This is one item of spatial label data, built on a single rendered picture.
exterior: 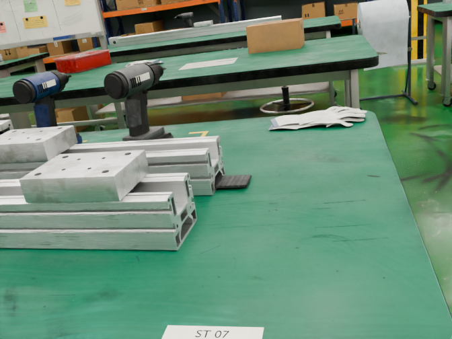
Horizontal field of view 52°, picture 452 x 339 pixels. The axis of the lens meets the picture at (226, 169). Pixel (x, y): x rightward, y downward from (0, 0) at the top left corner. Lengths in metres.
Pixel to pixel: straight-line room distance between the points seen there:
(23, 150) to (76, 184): 0.30
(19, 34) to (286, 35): 2.35
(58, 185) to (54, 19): 3.39
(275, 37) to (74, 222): 2.14
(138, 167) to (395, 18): 3.69
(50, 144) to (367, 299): 0.66
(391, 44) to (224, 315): 3.89
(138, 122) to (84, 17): 2.91
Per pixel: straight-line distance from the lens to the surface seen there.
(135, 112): 1.06
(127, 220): 0.70
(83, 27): 3.96
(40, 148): 0.96
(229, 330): 0.53
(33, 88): 1.21
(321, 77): 2.25
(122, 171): 0.69
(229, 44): 4.16
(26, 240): 0.82
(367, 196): 0.80
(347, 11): 10.17
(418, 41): 6.35
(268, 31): 2.73
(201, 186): 0.85
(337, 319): 0.53
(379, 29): 4.26
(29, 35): 4.20
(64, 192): 0.72
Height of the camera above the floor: 1.12
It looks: 21 degrees down
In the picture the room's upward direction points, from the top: 8 degrees counter-clockwise
